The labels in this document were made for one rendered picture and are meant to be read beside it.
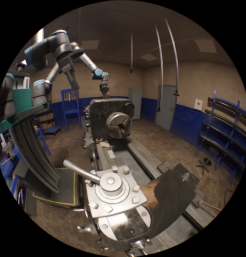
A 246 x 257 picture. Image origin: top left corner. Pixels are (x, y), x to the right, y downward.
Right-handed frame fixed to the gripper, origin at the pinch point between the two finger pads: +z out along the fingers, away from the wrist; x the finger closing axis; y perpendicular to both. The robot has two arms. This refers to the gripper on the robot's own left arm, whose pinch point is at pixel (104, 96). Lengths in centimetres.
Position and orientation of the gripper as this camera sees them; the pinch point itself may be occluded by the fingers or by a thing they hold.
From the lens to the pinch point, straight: 107.9
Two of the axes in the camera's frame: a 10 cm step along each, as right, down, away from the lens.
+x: 5.4, -3.3, 7.7
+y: 8.4, 2.5, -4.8
